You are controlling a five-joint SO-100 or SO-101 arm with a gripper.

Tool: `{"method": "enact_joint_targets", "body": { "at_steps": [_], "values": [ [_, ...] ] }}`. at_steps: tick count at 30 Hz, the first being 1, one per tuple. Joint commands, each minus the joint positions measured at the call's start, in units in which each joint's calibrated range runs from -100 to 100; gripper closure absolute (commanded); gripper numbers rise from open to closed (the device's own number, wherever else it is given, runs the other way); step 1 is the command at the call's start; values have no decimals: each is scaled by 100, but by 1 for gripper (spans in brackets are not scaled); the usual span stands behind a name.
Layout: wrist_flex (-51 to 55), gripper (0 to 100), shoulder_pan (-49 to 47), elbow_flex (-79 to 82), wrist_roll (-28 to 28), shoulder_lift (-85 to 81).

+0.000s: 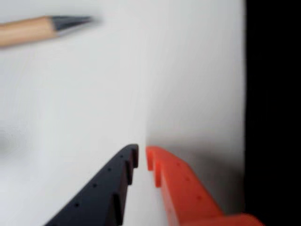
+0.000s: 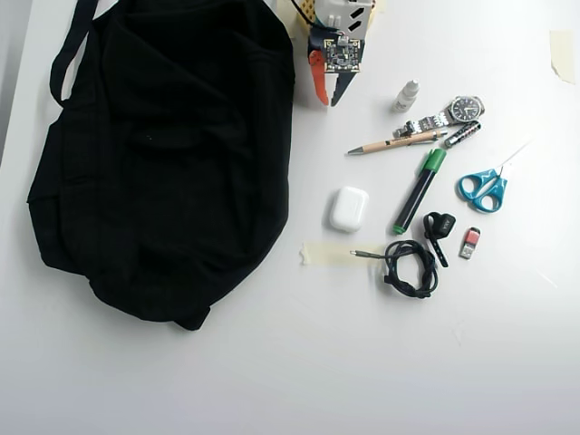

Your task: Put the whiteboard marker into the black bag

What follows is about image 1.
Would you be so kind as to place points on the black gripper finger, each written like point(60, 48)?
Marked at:
point(98, 200)

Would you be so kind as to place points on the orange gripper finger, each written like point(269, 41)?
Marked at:
point(183, 193)

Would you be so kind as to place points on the wooden pencil with dark tip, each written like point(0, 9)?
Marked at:
point(30, 30)

